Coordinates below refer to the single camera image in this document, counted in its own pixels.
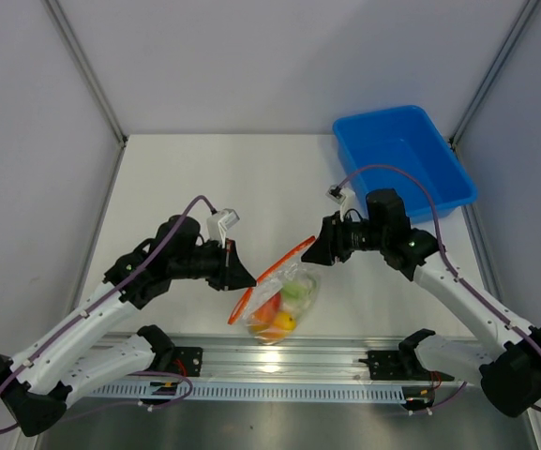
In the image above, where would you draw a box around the right aluminium frame post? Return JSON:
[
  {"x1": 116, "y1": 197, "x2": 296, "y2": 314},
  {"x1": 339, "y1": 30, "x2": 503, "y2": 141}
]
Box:
[{"x1": 447, "y1": 0, "x2": 541, "y2": 151}]

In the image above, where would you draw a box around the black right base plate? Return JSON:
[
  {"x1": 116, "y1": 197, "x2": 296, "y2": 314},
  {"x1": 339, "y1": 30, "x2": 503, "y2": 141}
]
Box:
[{"x1": 358, "y1": 350, "x2": 454, "y2": 382}]

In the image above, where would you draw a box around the orange red mango toy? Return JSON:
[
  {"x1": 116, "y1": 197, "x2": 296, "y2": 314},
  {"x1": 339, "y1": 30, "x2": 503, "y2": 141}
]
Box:
[{"x1": 252, "y1": 292, "x2": 281, "y2": 325}]

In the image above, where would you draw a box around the white slotted cable duct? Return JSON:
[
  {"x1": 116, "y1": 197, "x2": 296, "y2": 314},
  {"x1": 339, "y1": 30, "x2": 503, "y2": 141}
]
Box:
[{"x1": 88, "y1": 380, "x2": 406, "y2": 404}]

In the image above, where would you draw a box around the white green cauliflower toy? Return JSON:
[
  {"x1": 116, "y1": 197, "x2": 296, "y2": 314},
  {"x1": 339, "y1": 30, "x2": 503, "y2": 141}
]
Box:
[{"x1": 280, "y1": 275, "x2": 319, "y2": 318}]

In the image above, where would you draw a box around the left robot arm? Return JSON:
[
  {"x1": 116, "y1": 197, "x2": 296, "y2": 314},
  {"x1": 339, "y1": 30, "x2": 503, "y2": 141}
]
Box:
[{"x1": 0, "y1": 209, "x2": 256, "y2": 437}]

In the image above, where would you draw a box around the left aluminium frame post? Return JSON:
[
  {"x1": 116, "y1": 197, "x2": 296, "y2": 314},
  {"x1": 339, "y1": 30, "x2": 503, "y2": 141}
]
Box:
[{"x1": 41, "y1": 0, "x2": 128, "y2": 147}]

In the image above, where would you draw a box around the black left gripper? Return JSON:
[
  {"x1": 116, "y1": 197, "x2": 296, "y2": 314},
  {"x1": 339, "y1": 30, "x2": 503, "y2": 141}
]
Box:
[{"x1": 170, "y1": 236, "x2": 256, "y2": 291}]

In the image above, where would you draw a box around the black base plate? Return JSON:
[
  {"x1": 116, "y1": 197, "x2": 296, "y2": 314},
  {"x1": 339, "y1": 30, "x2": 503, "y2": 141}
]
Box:
[
  {"x1": 169, "y1": 347, "x2": 203, "y2": 377},
  {"x1": 358, "y1": 350, "x2": 454, "y2": 382}
]

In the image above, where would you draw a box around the yellow orange mango toy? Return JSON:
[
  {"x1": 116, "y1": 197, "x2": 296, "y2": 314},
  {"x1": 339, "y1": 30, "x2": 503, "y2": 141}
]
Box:
[{"x1": 272, "y1": 311, "x2": 297, "y2": 332}]

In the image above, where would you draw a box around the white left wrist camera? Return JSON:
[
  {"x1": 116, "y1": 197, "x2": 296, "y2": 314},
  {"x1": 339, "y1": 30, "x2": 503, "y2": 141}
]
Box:
[{"x1": 206, "y1": 208, "x2": 240, "y2": 248}]

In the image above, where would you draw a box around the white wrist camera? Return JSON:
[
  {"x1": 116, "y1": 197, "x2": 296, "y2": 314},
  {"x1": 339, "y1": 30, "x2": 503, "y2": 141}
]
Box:
[
  {"x1": 206, "y1": 208, "x2": 240, "y2": 248},
  {"x1": 326, "y1": 185, "x2": 355, "y2": 220}
]

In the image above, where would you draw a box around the aluminium mounting rail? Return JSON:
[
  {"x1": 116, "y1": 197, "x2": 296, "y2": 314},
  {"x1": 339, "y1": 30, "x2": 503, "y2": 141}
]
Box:
[{"x1": 86, "y1": 332, "x2": 487, "y2": 386}]

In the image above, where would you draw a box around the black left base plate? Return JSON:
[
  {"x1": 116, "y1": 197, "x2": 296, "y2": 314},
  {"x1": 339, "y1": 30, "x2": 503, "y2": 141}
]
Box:
[{"x1": 169, "y1": 347, "x2": 203, "y2": 377}]

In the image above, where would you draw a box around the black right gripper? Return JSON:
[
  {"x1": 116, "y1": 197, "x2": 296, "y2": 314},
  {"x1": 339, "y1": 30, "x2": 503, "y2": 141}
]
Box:
[{"x1": 302, "y1": 211, "x2": 387, "y2": 266}]

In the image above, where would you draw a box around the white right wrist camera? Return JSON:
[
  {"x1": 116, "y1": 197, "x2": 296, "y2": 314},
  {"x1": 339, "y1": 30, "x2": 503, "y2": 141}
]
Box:
[{"x1": 326, "y1": 185, "x2": 355, "y2": 220}]

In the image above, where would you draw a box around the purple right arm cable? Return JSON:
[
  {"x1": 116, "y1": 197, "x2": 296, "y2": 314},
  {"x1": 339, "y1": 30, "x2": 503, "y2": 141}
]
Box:
[{"x1": 333, "y1": 163, "x2": 541, "y2": 416}]

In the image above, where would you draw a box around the blue plastic bin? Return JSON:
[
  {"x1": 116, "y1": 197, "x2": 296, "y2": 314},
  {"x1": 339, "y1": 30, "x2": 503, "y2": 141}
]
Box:
[{"x1": 333, "y1": 105, "x2": 477, "y2": 224}]

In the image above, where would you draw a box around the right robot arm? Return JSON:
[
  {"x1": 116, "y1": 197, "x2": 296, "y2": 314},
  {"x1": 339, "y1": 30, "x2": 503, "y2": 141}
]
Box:
[{"x1": 301, "y1": 188, "x2": 541, "y2": 417}]

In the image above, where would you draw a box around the aluminium frame post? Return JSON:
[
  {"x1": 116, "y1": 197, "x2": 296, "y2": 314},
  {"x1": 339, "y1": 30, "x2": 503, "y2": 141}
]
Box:
[
  {"x1": 41, "y1": 0, "x2": 128, "y2": 147},
  {"x1": 447, "y1": 0, "x2": 541, "y2": 151}
]

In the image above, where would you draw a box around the clear zip top bag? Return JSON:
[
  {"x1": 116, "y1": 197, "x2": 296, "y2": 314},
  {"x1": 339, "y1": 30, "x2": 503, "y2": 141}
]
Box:
[{"x1": 228, "y1": 236, "x2": 321, "y2": 345}]

